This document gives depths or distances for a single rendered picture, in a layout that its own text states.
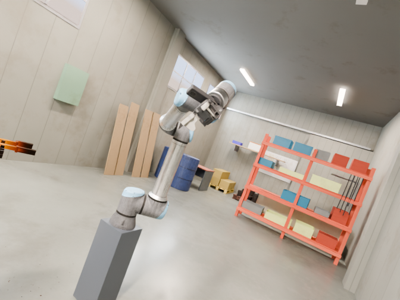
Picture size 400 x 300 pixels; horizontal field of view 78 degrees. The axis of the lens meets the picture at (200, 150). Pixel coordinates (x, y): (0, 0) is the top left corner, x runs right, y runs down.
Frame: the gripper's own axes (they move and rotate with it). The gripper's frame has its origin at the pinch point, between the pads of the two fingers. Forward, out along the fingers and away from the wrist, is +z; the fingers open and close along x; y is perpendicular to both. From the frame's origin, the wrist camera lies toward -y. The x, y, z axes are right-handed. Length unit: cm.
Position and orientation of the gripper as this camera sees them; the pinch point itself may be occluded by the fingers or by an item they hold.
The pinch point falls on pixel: (188, 118)
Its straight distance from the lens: 92.2
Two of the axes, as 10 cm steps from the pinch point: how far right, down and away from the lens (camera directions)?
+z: -4.5, 5.3, -7.2
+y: 6.3, 7.6, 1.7
